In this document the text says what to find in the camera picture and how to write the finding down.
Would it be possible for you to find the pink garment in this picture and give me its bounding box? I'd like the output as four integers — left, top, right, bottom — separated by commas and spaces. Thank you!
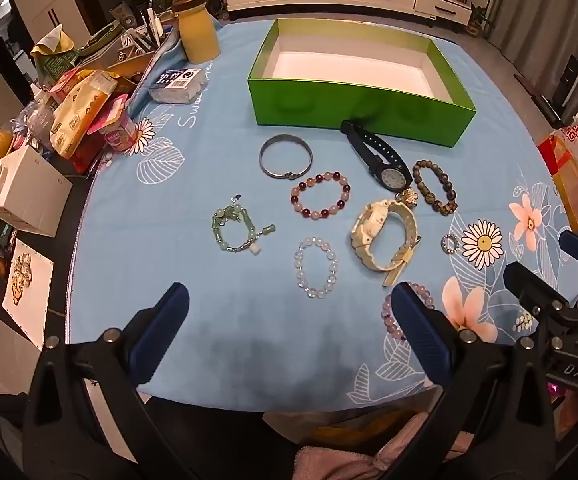
294, 410, 474, 480

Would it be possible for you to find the green cardboard box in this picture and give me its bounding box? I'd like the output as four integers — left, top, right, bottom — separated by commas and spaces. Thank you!
247, 18, 477, 149

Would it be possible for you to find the purple bead bracelet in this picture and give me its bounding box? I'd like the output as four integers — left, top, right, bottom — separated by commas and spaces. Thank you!
381, 282, 436, 343

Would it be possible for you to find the silver bangle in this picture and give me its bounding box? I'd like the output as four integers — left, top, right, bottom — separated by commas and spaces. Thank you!
259, 134, 314, 179

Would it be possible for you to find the yellow green cloth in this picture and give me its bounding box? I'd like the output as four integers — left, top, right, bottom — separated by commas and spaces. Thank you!
30, 24, 77, 57

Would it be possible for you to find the red and pink bead bracelet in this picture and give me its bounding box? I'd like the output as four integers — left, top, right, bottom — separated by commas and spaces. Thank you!
290, 171, 352, 220

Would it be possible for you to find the small potted plant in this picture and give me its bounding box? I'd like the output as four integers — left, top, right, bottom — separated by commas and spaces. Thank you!
469, 4, 496, 38

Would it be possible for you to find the white cardboard box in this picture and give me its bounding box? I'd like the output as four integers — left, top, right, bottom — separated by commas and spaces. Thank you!
0, 146, 73, 237

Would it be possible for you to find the green jade bracelet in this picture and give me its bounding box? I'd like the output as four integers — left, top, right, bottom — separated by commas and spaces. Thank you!
211, 192, 276, 256

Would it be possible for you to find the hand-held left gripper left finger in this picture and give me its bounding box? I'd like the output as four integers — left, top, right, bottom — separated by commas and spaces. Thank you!
22, 281, 191, 480

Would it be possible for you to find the white paper with gold print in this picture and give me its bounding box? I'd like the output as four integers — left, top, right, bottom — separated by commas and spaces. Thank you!
2, 240, 54, 351

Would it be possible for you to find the brown bead bracelet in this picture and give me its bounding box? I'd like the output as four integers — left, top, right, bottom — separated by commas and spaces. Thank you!
412, 159, 458, 216

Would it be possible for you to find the pink yogurt cup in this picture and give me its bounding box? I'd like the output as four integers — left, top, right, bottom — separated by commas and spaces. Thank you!
86, 97, 140, 153

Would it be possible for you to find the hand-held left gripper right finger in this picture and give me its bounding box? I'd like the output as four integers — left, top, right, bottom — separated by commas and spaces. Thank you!
390, 281, 562, 480

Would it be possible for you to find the yellow snack packet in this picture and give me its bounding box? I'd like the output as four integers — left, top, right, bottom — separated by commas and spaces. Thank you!
49, 71, 118, 158

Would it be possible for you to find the red and yellow shopping bag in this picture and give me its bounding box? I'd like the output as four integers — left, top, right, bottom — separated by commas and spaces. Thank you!
538, 132, 578, 231

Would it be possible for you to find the black wrist watch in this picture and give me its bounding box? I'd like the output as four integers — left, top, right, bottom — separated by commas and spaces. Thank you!
340, 120, 413, 192

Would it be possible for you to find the clear crystal bead bracelet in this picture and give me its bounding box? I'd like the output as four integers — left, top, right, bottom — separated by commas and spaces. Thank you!
294, 236, 339, 301

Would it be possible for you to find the cream wrist watch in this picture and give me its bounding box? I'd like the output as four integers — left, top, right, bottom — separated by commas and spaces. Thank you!
350, 199, 422, 288

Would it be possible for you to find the yellow bottle with red handle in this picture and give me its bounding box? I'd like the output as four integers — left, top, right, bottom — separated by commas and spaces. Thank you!
171, 0, 221, 64

